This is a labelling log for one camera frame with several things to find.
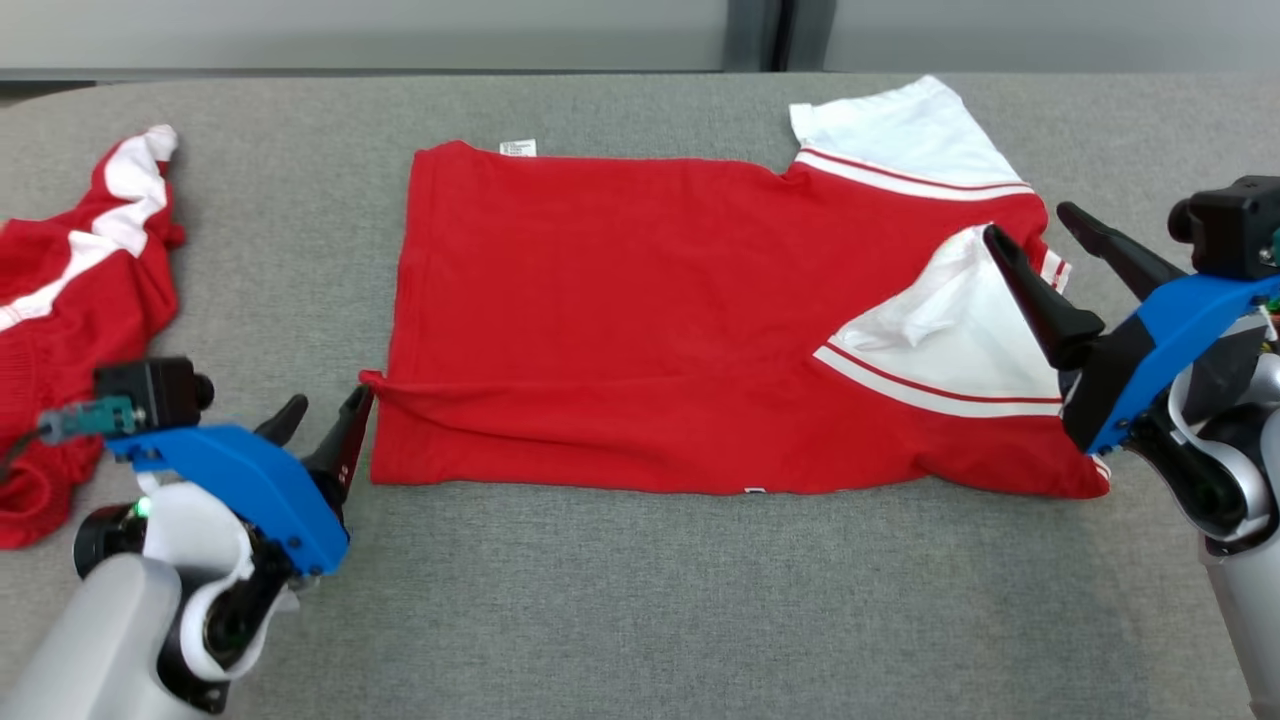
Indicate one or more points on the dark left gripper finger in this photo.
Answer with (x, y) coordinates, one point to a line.
(285, 420)
(340, 450)

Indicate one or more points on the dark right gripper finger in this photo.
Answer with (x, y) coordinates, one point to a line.
(1045, 310)
(1125, 258)

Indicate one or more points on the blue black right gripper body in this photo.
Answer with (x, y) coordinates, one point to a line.
(1150, 350)

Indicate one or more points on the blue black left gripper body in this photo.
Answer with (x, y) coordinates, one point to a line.
(250, 480)

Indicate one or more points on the red shorts with white stripe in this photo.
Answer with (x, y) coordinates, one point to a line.
(110, 300)

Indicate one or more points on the red shirt with white sleeves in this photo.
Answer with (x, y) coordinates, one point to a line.
(600, 300)

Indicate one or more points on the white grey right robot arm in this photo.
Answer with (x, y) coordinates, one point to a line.
(1245, 480)

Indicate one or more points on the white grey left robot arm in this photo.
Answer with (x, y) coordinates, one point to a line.
(100, 640)

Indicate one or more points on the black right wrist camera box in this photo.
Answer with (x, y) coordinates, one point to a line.
(1230, 225)

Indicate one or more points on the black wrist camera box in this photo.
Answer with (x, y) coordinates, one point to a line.
(150, 390)
(1230, 225)

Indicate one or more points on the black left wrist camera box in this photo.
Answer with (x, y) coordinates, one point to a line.
(150, 390)

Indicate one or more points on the grey partition post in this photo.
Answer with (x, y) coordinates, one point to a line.
(750, 30)

